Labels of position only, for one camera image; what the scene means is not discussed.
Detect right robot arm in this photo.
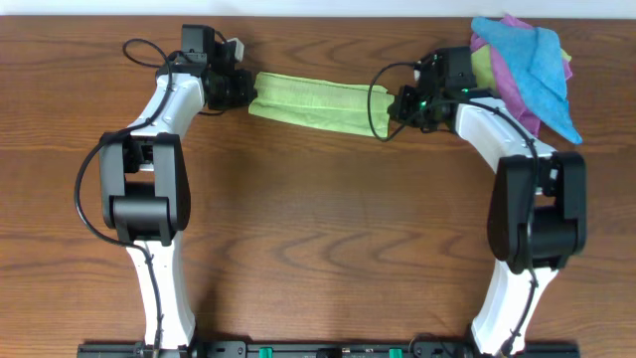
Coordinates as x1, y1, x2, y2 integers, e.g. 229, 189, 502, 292
388, 47, 586, 357

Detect blue microfiber cloth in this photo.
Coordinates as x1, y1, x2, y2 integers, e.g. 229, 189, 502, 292
470, 16, 583, 146

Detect purple microfiber cloth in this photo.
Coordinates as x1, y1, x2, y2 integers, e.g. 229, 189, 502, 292
467, 13, 573, 139

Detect right black cable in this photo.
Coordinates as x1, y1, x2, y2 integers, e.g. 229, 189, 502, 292
366, 60, 541, 355

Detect green microfiber cloth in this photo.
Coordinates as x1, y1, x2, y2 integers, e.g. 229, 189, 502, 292
248, 72, 395, 137

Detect left black cable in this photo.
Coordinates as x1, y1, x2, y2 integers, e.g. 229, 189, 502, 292
74, 38, 230, 357

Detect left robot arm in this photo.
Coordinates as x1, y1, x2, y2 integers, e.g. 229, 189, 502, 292
98, 25, 257, 357

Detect black cable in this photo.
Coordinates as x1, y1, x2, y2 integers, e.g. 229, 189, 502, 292
366, 60, 541, 355
74, 38, 230, 357

